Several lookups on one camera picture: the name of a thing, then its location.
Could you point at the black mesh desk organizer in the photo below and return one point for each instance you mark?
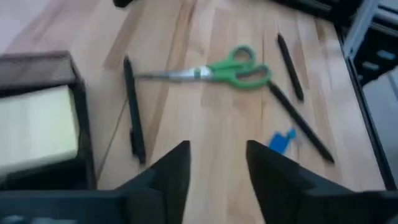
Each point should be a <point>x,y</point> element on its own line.
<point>37,68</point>

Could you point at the yellow sticky note pad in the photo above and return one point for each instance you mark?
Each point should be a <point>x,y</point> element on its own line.
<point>34,130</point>

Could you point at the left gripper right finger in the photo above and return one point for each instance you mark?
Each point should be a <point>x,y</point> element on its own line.
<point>286,193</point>

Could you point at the blue plastic piece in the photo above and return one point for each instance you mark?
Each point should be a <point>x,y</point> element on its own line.
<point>278,143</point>

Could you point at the black pen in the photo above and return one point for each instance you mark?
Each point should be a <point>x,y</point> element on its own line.
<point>298,119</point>
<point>290,67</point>
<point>134,109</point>

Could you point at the black aluminium table frame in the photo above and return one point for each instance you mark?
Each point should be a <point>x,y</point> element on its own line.
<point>370,124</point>

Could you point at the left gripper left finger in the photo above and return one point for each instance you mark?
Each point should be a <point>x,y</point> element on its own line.
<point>164,193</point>

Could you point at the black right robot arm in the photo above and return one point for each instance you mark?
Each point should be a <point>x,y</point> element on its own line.
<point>122,2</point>

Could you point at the grey equipment desk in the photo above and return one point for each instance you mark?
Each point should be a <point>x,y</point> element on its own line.
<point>360,28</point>

